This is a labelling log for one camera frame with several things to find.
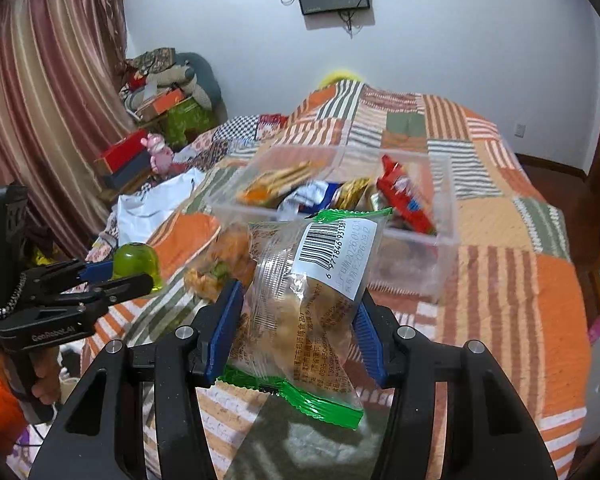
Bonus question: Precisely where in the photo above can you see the clear pastry packet green edges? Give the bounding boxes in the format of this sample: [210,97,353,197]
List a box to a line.
[217,207,394,431]

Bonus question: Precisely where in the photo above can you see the floral cloth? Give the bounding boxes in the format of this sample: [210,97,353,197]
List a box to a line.
[130,47,177,74]

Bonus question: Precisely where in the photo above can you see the green jelly cup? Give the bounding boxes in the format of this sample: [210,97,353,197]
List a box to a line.
[112,242,161,295]

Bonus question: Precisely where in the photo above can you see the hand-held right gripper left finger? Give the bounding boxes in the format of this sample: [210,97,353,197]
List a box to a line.
[27,280,245,480]

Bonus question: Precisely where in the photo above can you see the clear plastic storage box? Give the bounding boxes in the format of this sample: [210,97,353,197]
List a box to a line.
[205,145,459,304]

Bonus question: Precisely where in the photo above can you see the black cable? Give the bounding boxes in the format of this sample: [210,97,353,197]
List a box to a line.
[337,7,362,37]

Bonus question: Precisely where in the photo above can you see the pink plush toy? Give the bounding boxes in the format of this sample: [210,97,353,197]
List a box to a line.
[145,132,177,177]

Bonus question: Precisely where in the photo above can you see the green patterned bag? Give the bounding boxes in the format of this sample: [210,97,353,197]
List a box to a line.
[165,100,217,149]

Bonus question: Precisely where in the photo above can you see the white plastic bag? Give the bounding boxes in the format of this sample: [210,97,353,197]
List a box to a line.
[117,167,207,234]

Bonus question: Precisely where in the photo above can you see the striped brown curtain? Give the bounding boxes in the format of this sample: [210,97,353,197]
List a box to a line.
[0,0,137,262]

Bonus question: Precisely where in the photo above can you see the red snack packet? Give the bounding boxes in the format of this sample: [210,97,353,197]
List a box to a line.
[378,154,439,237]

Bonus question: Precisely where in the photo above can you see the person's left hand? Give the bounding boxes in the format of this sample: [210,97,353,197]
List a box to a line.
[32,347,64,407]

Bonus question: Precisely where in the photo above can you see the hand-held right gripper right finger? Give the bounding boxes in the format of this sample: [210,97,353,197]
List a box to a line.
[352,293,554,480]

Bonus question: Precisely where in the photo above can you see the orange cardboard box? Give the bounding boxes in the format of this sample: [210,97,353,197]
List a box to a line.
[135,87,187,117]

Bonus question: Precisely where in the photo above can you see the orange fried snack packet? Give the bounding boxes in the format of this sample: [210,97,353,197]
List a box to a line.
[184,222,257,304]

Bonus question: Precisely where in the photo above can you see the orange cracker packet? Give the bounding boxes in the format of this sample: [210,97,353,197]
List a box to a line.
[236,159,332,209]

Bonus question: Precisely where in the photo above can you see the blue white snack packet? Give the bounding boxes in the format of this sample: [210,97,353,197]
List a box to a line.
[276,180,342,221]

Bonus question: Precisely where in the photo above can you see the yellow fluffy object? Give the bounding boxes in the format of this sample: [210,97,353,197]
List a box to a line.
[317,69,364,89]

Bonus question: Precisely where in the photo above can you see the pile of clothes and boxes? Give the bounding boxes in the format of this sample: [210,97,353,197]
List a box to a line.
[125,52,227,122]

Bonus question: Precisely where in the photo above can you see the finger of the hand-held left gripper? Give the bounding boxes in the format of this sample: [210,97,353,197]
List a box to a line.
[22,259,117,292]
[30,274,155,313]

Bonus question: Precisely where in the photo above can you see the red box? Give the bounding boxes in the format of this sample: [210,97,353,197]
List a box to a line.
[94,129,154,175]

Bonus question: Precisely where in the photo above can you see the gold snack packet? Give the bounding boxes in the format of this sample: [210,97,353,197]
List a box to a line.
[334,176,376,211]

